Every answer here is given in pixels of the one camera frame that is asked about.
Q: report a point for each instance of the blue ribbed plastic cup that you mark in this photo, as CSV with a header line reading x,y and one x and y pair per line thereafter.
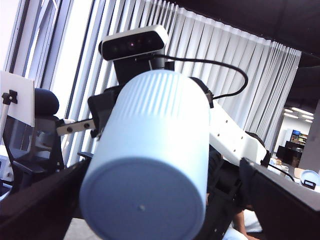
x,y
150,150

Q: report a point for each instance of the black office chair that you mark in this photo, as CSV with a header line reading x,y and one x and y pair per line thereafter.
x,y
47,100

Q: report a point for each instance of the person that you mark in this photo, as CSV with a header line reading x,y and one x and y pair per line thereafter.
x,y
241,222

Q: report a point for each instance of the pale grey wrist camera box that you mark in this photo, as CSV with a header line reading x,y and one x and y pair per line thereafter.
x,y
132,43

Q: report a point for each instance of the white pleated curtain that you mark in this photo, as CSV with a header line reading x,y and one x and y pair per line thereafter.
x,y
225,45

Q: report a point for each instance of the silver stand pole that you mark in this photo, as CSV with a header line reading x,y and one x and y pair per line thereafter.
x,y
4,112

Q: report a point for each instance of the pale blue bowl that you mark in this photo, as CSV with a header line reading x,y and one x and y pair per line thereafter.
x,y
308,175

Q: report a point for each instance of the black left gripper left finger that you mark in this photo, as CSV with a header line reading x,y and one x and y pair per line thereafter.
x,y
37,212

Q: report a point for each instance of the black clamp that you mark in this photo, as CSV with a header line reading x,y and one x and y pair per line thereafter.
x,y
12,95

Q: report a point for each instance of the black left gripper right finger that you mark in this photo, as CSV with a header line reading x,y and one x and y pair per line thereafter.
x,y
287,212

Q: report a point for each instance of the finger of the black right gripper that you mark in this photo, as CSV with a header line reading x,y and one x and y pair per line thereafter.
x,y
100,112
204,86

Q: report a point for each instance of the white board panel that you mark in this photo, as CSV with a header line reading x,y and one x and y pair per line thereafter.
x,y
23,100

